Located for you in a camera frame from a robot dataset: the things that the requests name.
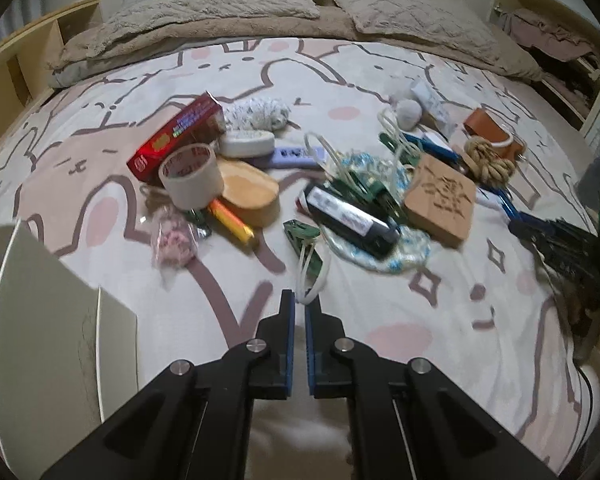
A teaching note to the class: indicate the beige tape roll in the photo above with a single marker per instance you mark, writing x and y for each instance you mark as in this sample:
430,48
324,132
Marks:
195,187

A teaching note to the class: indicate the white patterned scrunchie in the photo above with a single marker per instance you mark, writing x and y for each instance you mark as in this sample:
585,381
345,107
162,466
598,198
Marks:
255,112

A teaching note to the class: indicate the beige quilted large pillow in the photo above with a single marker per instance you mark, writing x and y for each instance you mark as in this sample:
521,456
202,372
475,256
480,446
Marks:
420,17

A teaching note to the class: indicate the pink small plastic bag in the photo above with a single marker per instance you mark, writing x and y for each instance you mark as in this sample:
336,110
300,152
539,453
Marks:
172,240

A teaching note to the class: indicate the wooden bedside shelf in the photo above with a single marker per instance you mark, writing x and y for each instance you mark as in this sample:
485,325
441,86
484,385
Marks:
35,45

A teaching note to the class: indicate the dark blue small case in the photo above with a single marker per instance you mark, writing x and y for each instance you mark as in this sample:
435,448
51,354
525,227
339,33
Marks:
435,145

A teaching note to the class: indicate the brown leather wallet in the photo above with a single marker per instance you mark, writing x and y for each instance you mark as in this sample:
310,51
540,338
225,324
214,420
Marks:
482,125

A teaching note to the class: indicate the blue grey curtain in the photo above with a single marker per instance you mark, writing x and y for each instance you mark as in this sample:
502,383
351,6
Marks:
17,20

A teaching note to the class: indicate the grey plush ball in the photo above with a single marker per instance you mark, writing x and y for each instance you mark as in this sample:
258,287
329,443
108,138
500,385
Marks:
406,111

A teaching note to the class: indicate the black rectangular device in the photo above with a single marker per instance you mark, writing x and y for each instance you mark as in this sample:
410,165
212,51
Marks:
350,220

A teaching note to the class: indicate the wooden oval box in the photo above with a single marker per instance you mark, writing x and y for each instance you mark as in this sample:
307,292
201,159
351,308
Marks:
250,195

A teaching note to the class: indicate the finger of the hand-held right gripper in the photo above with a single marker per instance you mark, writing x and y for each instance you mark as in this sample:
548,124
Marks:
565,265
560,234

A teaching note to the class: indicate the light blue packet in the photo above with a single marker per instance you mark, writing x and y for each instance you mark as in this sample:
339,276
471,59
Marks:
432,102

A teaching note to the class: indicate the beige quilted flat pillow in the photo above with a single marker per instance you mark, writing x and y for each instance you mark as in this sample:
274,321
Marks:
205,15

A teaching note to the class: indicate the blue patterned plastic bag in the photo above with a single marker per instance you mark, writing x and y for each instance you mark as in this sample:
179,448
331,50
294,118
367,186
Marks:
410,247

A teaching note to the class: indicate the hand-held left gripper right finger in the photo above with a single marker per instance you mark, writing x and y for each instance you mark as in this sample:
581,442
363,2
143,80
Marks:
311,340

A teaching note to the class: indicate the white storage box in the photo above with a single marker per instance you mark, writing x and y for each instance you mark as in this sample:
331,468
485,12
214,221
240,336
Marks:
45,320

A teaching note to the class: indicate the pink clothes pile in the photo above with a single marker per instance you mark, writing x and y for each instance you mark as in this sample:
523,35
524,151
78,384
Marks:
550,30

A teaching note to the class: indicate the beige mattress bedding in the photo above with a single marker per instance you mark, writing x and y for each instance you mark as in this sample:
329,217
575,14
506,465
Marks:
300,25

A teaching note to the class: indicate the purple flat stick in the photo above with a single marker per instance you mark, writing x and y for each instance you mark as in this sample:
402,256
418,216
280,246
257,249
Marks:
292,156

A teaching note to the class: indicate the rabbit printed blanket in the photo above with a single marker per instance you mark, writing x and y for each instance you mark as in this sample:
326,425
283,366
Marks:
370,310

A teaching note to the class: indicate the blue pen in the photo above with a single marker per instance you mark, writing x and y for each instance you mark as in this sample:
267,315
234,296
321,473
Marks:
500,204

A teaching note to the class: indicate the white oval case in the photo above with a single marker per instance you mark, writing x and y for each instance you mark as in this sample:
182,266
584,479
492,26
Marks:
245,144

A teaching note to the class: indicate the red cardboard box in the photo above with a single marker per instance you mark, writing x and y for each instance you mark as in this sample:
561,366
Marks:
175,132

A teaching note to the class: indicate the carved wooden block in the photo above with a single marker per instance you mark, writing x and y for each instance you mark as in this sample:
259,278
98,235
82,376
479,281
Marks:
442,197

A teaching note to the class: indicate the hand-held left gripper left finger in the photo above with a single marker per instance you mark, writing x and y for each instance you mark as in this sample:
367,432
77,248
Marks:
289,330

